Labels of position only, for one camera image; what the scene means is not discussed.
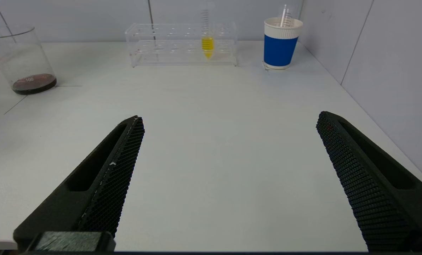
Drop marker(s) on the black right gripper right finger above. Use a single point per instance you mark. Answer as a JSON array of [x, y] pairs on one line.
[[381, 205]]

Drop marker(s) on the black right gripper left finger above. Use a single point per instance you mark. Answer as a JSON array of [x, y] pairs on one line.
[[101, 198]]

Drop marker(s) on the test tube with red liquid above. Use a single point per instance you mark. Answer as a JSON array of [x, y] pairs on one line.
[[285, 16]]

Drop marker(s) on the clear glass beaker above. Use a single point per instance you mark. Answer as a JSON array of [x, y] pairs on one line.
[[34, 84]]

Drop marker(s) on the clear acrylic test tube rack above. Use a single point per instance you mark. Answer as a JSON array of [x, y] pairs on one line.
[[168, 49]]

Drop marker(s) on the test tube with yellow liquid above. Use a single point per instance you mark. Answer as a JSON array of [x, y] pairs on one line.
[[207, 44]]

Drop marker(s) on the blue white paper cup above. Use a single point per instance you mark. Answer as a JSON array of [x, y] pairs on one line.
[[280, 49]]

